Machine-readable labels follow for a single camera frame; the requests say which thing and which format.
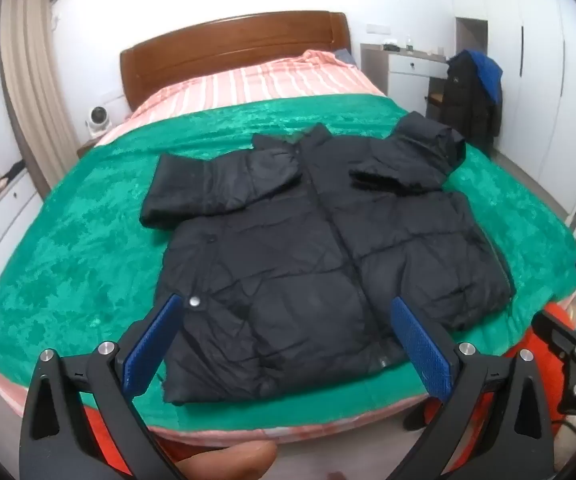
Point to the white round camera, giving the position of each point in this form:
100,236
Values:
98,119

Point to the white desk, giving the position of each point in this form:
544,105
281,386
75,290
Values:
408,67

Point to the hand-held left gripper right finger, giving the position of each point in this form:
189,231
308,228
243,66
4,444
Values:
420,350

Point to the dark cloth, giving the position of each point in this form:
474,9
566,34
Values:
15,169

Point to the wooden nightstand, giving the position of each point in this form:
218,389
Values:
86,146

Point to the black puffer jacket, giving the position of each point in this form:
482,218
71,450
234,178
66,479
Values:
293,260

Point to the pink striped bed sheet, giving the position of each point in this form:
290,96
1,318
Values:
268,85

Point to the wooden headboard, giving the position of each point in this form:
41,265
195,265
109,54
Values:
227,40

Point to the blue garment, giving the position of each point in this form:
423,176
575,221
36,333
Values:
490,75

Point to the orange pants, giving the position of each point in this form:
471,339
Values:
100,435

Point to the beige curtain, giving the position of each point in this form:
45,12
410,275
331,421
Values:
32,85

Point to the grey blue pillow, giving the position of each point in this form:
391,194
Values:
345,56

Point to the person's left hand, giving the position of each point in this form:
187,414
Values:
227,460

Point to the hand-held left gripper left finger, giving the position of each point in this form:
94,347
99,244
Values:
150,350

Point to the green plush blanket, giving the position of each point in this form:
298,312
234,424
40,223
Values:
82,260

